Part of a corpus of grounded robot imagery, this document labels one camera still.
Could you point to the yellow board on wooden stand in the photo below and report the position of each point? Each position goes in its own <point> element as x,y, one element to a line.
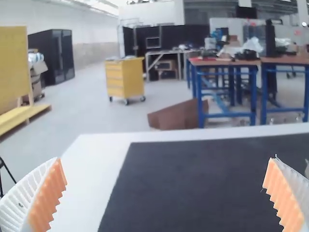
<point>12,72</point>

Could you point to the yellow tool cart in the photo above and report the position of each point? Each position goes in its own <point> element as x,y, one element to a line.
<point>130,77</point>

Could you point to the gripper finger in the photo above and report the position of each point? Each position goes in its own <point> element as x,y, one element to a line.
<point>26,205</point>
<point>289,193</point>

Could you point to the black cabinet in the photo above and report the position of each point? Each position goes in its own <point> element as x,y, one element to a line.
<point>58,55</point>

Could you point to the brown cardboard sheet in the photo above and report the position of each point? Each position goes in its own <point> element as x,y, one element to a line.
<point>176,116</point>

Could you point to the blue-legged workbench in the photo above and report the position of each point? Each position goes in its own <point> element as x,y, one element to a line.
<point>224,63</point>
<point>285,60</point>

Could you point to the black mat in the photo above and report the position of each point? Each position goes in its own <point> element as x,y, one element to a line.
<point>193,181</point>

